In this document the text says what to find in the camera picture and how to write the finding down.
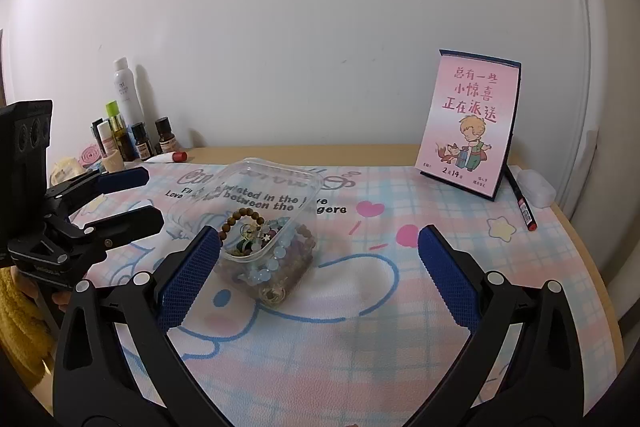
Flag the light blue bead bracelet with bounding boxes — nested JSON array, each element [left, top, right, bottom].
[[237, 217, 297, 288]]

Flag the small white box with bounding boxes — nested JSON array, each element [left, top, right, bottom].
[[515, 168, 556, 208]]

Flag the reddish brown bead bracelet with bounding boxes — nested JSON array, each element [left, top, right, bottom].
[[260, 227, 317, 308]]

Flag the brown glass dropper bottle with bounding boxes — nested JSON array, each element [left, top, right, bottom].
[[131, 123, 152, 160], [154, 117, 174, 155]]

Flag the white tube with red cap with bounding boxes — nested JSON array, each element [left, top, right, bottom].
[[145, 151, 188, 164]]

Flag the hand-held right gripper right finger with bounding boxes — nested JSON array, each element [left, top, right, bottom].
[[400, 224, 597, 427]]

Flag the black and red pen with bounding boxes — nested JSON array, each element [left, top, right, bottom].
[[502, 164, 538, 230]]

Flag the clear plastic box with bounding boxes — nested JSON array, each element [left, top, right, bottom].
[[167, 158, 323, 308]]

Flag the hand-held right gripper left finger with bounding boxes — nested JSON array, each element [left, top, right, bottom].
[[51, 226, 222, 427]]

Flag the amber bottle with gold cap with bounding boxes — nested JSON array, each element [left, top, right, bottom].
[[109, 114, 133, 162]]

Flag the white spray bottle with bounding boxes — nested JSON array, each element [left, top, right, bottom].
[[112, 58, 143, 132]]

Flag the white wall pipe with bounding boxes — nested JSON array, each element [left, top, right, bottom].
[[565, 0, 601, 208]]

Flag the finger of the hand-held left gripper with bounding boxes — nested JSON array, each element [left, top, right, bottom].
[[82, 205, 166, 254], [47, 166, 151, 208]]

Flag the pink desk calendar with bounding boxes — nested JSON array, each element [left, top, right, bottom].
[[415, 49, 523, 202]]

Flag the white bottle with pink label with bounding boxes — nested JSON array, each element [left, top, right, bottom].
[[97, 122, 117, 155]]

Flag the light brown wooden bead bracelet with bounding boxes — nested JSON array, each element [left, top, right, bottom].
[[218, 206, 266, 254]]

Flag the cartoon printed pastel mat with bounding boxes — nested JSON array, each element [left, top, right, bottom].
[[67, 162, 613, 427]]

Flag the person's left forearm yellow sleeve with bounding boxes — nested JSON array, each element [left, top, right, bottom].
[[0, 267, 55, 379]]

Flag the person's left hand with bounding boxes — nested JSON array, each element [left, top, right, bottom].
[[12, 269, 72, 315]]

